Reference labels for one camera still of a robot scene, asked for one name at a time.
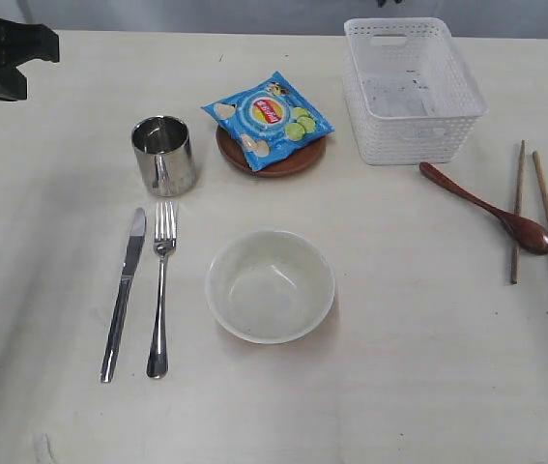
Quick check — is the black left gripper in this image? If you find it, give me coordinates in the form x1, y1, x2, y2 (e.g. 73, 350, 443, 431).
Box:
0, 18, 60, 102

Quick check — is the shiny stainless steel cup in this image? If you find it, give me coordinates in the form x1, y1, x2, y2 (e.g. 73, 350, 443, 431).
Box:
130, 115, 197, 197

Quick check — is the silver metal table knife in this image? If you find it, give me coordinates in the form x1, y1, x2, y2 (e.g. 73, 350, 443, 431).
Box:
100, 207, 146, 384

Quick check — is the silver metal fork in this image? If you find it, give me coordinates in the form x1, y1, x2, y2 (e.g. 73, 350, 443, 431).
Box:
146, 201, 177, 379

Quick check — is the brown round plate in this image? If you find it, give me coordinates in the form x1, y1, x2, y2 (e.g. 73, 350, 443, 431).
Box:
216, 127, 328, 178

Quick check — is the blue Lays chip bag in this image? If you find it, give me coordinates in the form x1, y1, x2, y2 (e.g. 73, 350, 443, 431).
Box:
202, 72, 334, 172

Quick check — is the white speckled ceramic bowl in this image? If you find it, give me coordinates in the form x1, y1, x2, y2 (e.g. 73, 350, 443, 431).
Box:
205, 230, 335, 345

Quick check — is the white perforated plastic basket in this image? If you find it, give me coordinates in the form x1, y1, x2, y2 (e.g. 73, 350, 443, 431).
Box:
342, 17, 488, 165

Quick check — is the dark red wooden spoon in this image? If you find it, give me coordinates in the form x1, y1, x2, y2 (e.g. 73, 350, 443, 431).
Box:
418, 161, 548, 255

